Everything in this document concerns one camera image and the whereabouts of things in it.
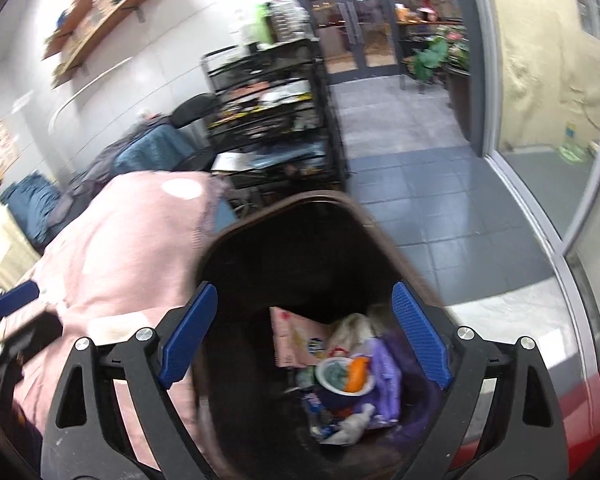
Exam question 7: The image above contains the grey blue jacket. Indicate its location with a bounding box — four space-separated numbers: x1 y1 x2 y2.
47 115 196 228

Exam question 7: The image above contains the dark brown trash bin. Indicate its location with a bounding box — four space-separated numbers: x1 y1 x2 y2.
193 192 443 479

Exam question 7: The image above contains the crumpled white tissue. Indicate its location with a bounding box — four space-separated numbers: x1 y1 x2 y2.
321 403 376 446

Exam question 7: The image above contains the blue silver foil wrapper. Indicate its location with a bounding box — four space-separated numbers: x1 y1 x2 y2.
301 393 342 442

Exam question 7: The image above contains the potted green plant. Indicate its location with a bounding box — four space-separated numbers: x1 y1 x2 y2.
407 26 470 84

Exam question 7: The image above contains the pink spotted blanket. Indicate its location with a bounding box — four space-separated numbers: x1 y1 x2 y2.
9 170 236 470

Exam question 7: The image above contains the plastic bottle outside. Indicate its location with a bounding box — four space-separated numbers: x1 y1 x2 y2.
559 122 586 164

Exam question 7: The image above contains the glass double door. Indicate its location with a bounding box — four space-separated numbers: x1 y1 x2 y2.
300 0 400 84

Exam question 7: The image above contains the black office chair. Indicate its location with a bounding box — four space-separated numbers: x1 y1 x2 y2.
169 93 218 172

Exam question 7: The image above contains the lower wooden wall shelf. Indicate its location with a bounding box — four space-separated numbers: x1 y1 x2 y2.
52 0 147 89

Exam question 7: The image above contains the orange peel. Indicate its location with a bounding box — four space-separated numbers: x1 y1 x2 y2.
344 356 370 393

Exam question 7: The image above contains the pink snack wrapper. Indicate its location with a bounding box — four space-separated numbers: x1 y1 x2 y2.
270 307 332 368

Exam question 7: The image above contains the blue clothes pile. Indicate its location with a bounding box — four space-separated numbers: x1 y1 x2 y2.
0 172 60 252

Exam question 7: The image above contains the wooden wall shelf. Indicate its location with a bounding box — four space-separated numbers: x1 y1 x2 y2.
43 0 93 58
52 0 147 89

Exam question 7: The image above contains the white red plastic bag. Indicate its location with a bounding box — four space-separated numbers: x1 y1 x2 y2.
326 313 377 358

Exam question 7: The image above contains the upper wooden wall shelf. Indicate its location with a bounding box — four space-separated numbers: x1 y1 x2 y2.
43 0 93 58

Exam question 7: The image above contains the black wire shelf rack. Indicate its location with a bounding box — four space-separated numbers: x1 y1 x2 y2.
200 38 349 193

